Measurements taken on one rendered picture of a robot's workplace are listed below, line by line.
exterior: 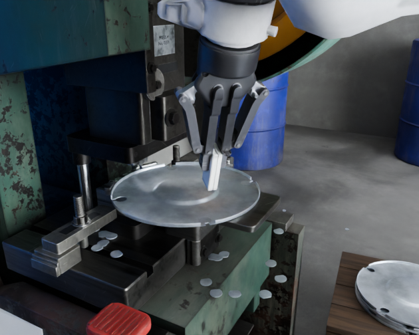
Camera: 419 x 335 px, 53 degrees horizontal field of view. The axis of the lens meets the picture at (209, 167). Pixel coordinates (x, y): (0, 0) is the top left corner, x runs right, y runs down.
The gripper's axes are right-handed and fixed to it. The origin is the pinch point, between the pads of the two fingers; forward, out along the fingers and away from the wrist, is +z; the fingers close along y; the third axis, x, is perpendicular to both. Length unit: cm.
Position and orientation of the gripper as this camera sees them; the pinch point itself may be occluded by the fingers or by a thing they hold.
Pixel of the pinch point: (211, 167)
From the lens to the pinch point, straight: 62.9
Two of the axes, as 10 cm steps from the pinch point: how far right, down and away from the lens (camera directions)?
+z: -1.1, 7.7, 6.3
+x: -3.3, -6.3, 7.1
